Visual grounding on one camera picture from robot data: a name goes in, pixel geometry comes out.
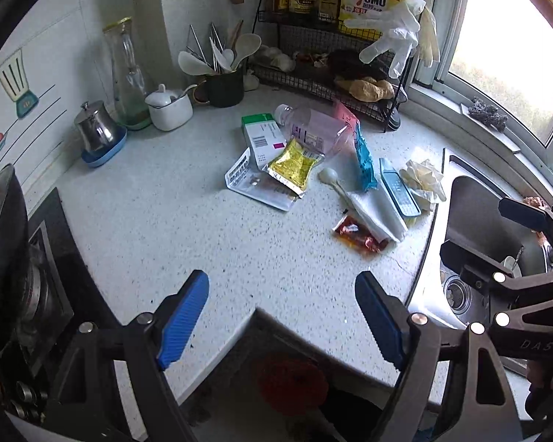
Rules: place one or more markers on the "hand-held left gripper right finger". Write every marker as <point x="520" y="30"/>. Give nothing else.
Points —
<point x="382" y="322"/>

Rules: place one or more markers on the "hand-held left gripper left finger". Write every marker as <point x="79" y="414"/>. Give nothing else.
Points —
<point x="184" y="317"/>

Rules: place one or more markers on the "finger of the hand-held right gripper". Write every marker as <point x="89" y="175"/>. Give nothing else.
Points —
<point x="465" y="258"/>
<point x="520" y="214"/>

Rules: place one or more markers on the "cream glove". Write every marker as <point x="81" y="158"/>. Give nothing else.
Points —
<point x="424" y="179"/>
<point x="428" y="37"/>

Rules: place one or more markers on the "red sauce packet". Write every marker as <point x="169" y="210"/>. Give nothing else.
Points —
<point x="357" y="235"/>

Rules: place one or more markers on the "white cloth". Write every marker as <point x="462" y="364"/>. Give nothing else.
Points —
<point x="378" y="214"/>

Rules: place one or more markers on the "red trash bin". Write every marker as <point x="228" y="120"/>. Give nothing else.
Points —
<point x="290" y="377"/>

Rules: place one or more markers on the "pink blue plastic bag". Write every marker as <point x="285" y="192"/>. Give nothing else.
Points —
<point x="364" y="161"/>

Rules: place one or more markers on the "yellow seasoning packet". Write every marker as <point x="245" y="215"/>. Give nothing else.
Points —
<point x="295" y="165"/>

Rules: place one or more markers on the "green white medicine box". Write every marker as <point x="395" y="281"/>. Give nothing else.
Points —
<point x="260" y="136"/>

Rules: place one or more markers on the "clear plastic bottle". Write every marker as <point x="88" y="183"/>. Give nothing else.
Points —
<point x="304" y="124"/>

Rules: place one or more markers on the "steel sink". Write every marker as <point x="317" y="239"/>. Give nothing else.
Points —
<point x="479" y="212"/>

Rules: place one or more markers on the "blue scrubbing brush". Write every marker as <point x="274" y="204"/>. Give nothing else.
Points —
<point x="398" y="188"/>

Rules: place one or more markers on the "steel wool scrubber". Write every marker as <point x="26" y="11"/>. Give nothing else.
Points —
<point x="488" y="114"/>

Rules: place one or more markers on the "black gas stove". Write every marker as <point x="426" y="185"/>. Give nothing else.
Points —
<point x="64" y="258"/>

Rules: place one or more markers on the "black round gadget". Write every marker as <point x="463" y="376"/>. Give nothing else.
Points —
<point x="394" y="122"/>

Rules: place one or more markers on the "white plastic spoon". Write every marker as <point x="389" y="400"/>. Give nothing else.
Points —
<point x="328" y="176"/>

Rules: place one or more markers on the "blue saucer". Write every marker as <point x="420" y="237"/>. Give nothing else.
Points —
<point x="110" y="154"/>

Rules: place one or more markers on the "window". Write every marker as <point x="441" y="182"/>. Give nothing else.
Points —
<point x="502" y="32"/>

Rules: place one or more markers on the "ginger root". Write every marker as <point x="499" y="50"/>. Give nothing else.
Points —
<point x="368" y="88"/>

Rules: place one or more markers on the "black wok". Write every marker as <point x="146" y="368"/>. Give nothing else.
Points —
<point x="0" y="248"/>

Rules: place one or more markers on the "cream hanging glove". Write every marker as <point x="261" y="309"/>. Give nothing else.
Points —
<point x="428" y="37"/>

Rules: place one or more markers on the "white lidded sugar bowl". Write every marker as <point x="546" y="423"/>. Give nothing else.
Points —
<point x="170" y="110"/>

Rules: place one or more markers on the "steel oil pot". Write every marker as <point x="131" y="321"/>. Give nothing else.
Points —
<point x="94" y="126"/>

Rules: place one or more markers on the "clear disposable glove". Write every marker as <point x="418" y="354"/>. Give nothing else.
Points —
<point x="398" y="23"/>

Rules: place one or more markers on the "dark green mug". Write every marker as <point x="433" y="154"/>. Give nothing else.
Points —
<point x="226" y="90"/>

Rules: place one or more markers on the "tall glass bottle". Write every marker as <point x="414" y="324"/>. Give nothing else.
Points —
<point x="126" y="83"/>

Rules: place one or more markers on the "garlic bulb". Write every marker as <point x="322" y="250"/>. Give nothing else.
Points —
<point x="250" y="80"/>
<point x="265" y="53"/>
<point x="282" y="61"/>

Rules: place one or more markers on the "white rice paddle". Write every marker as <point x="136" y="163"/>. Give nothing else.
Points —
<point x="247" y="46"/>
<point x="191" y="62"/>
<point x="226" y="57"/>

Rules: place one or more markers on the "steel chopsticks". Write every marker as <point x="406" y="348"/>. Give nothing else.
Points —
<point x="215" y="37"/>

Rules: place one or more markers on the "blender wall sticker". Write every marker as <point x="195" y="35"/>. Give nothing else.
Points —
<point x="16" y="83"/>

